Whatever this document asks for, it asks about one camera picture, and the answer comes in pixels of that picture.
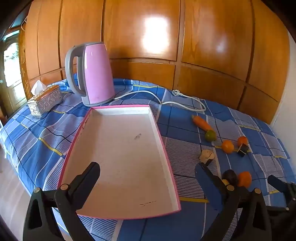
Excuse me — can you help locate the pink white tray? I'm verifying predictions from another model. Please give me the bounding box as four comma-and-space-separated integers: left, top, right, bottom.
57, 105, 181, 219

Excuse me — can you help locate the silver embossed tissue box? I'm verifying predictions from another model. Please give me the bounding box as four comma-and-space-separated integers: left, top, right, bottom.
27, 85, 63, 118

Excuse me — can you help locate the green lime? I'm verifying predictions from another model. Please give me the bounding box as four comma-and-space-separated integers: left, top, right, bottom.
205, 130, 217, 142

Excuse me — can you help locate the beige small potato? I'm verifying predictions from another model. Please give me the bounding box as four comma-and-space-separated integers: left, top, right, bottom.
199, 150, 211, 164

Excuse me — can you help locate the blue plaid bedsheet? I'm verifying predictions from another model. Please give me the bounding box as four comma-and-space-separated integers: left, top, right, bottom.
0, 74, 290, 241

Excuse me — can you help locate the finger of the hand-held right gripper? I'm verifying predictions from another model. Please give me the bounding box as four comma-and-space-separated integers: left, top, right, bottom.
268, 175, 296, 209

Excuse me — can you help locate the wooden wardrobe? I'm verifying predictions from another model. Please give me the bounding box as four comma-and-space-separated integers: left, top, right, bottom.
21, 0, 290, 126

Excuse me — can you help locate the orange carrot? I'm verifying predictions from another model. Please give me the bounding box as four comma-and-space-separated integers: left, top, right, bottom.
191, 115, 214, 132

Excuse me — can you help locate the wooden glass door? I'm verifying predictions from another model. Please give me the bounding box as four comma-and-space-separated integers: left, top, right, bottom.
0, 30, 28, 118

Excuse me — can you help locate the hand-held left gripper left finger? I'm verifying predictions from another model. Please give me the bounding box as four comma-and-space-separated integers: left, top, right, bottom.
22, 161, 101, 241

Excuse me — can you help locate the dark wrinkled passion fruit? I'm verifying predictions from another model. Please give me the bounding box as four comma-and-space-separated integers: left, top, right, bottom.
222, 170, 238, 186

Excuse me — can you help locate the dark eggplant chunk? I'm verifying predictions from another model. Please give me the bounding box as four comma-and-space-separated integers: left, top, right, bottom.
236, 144, 250, 157

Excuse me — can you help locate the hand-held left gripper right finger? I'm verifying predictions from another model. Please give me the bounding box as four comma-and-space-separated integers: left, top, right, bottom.
195, 163, 274, 241

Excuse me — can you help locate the white power cable with plug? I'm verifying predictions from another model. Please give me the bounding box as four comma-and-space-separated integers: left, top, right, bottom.
108, 90, 207, 113

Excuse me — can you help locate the white tissue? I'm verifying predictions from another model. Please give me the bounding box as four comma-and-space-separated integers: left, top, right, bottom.
31, 80, 48, 95

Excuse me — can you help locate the pink electric kettle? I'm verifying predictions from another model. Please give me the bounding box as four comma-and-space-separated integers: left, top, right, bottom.
65, 42, 115, 107

